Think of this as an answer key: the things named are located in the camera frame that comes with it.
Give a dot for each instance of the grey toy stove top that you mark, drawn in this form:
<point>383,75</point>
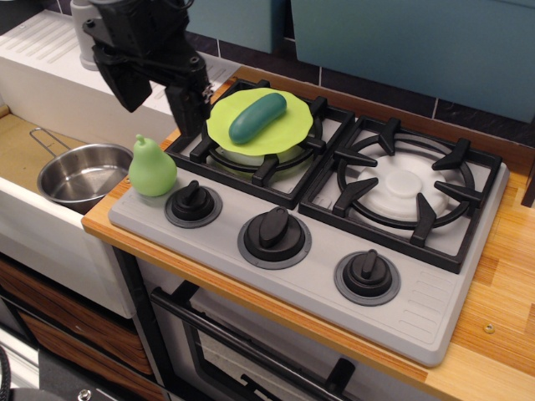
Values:
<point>418,323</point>

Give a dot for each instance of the black oven door handle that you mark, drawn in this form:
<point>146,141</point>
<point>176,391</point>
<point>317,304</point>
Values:
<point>331,389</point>

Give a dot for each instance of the light green plastic plate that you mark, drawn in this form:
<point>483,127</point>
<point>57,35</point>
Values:
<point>282,134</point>

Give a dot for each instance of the white toy sink unit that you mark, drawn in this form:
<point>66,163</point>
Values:
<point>44,88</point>

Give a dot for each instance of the black left burner grate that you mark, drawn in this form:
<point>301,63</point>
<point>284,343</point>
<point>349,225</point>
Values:
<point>330,124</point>

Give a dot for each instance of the black left stove knob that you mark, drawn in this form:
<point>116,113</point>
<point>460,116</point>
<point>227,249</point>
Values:
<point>193,206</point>

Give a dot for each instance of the light green toy pear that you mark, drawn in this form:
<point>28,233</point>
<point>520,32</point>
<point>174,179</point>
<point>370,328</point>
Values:
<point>152,172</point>

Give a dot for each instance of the black stove knob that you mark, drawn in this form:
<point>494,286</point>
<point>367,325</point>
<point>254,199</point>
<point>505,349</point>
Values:
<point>274,240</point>
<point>367,278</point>
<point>193,206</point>

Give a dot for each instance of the dark green toy cucumber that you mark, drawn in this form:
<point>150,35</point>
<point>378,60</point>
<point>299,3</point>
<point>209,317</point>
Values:
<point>256,117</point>

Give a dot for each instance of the black burner grate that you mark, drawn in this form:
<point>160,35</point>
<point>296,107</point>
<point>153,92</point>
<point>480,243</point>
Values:
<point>440,241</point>
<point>330,124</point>

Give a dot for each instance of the small stainless steel pot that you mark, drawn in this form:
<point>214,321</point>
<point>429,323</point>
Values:
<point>80,178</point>

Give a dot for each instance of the toy oven door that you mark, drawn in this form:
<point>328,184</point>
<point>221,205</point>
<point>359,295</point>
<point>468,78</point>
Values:
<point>236,354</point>

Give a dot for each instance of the wood grain drawer front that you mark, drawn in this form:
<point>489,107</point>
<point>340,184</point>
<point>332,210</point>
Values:
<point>79,331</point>

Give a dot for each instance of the black right burner grate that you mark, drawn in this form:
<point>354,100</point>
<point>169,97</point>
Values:
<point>440,241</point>

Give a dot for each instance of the black middle stove knob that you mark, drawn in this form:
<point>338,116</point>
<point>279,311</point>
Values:
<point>274,240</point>

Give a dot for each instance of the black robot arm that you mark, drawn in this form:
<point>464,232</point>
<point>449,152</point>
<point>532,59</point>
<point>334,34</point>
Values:
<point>138,43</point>

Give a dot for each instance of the black right stove knob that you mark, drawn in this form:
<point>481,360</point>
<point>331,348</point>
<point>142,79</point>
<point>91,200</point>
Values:
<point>367,278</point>

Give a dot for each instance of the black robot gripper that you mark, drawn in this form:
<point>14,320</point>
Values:
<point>136,42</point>

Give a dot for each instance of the white left burner cap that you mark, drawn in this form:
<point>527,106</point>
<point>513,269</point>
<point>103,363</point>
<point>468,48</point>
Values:
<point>293,164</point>

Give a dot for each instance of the grey toy faucet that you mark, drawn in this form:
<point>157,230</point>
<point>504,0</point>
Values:
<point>81,11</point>

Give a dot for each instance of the white burner cap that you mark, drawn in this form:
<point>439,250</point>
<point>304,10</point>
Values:
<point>293,164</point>
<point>401,178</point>

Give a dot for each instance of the white right burner cap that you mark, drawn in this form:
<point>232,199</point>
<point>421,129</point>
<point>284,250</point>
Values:
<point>401,178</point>

